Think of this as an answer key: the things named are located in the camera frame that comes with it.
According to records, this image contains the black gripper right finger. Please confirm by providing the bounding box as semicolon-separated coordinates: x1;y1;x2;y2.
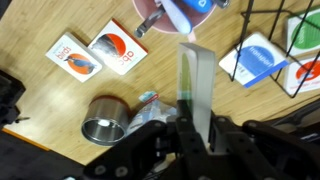
210;115;283;180

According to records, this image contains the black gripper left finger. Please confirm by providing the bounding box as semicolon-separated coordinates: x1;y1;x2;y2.
176;100;213;180

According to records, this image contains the green vegetables book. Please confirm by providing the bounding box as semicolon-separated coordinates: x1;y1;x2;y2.
177;43;217;143

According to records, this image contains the silver metal bowl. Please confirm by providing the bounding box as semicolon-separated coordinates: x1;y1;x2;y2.
81;95;131;146

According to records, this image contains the small blue white book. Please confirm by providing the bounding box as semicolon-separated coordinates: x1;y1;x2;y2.
219;32;289;88

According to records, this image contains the small orange white book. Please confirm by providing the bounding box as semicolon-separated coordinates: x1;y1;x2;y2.
283;58;320;95

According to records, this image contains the white orange abc book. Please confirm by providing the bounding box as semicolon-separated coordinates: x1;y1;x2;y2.
88;18;148;75

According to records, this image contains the small green white book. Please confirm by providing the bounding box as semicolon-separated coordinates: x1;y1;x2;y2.
286;8;320;56

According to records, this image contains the pink bowl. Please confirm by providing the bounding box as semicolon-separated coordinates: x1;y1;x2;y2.
132;0;216;37

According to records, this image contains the white birds book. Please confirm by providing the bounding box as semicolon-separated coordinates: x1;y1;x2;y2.
46;32;103;82

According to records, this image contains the clear plastic wipes packet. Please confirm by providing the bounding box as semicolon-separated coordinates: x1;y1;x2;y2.
127;91;177;134

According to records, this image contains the blue white utensil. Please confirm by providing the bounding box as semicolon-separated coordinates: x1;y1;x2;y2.
182;0;213;14

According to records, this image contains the black wire rack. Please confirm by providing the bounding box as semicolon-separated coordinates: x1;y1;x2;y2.
229;0;320;99

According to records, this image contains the white utensil handle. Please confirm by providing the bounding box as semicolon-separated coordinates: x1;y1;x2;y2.
161;0;192;35

